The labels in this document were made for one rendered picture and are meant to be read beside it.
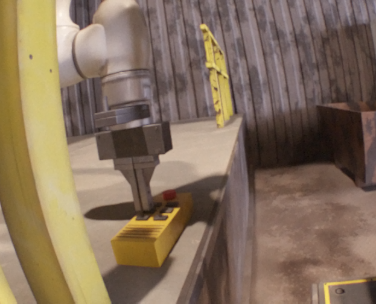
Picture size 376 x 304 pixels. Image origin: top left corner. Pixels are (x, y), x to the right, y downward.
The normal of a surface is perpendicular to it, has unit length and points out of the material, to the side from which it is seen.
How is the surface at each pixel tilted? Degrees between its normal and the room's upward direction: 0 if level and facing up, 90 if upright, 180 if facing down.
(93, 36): 85
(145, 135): 90
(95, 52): 100
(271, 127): 90
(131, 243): 90
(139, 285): 0
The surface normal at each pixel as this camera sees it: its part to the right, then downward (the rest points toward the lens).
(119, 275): -0.14, -0.98
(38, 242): -0.20, 0.18
